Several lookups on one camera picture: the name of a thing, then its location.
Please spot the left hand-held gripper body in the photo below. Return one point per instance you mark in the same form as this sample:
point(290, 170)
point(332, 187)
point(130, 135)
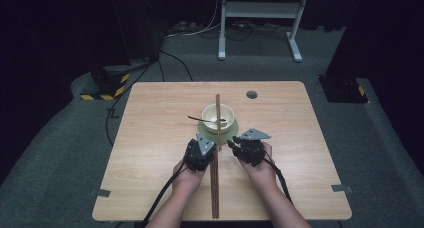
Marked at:
point(198, 154)

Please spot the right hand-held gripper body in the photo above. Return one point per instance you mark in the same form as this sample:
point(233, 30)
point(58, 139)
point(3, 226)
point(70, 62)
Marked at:
point(251, 151)

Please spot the brown wooden chopstick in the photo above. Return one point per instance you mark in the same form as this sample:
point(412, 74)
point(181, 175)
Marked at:
point(218, 121)

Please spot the cream bowl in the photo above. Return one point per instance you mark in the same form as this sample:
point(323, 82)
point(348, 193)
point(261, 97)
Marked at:
point(210, 121)

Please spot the row of brown chopsticks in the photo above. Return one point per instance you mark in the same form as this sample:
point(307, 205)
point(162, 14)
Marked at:
point(215, 188)

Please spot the person's right hand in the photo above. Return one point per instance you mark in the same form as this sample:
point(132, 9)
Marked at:
point(261, 174)

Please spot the person's left hand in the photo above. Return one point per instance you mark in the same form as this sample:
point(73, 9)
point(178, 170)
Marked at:
point(188, 181)

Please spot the round green coaster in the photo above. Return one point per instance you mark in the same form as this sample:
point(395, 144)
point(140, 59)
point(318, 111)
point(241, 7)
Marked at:
point(233, 131)

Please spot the grey round table grommet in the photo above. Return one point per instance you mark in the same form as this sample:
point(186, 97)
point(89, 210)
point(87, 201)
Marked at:
point(251, 94)

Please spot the grey tape piece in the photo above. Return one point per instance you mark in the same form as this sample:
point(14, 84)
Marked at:
point(341, 188)
point(100, 192)

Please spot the black stand with square base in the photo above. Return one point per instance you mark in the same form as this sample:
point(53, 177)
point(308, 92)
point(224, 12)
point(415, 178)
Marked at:
point(346, 88)

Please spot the black stand with striped base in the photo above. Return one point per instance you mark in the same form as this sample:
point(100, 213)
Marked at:
point(106, 84)

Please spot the grey power strip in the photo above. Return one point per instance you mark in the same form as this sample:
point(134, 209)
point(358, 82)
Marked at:
point(183, 26)

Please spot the white metal stand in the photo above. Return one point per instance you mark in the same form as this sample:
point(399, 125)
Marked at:
point(260, 9)

